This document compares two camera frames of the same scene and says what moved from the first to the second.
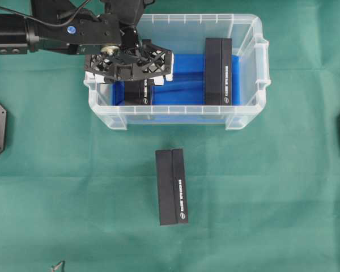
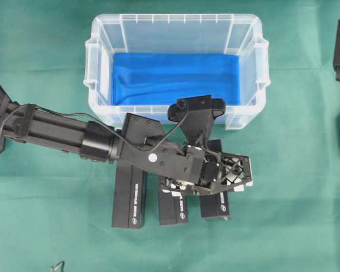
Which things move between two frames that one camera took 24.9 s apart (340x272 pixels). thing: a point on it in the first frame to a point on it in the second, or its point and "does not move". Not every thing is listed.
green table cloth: x=272 y=195 does not move
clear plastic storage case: x=221 y=69 does not move
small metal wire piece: x=62 y=263 does not move
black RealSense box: x=219 y=67 to x=215 y=206
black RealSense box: x=138 y=92 to x=129 y=196
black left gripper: x=114 y=52 to x=186 y=170
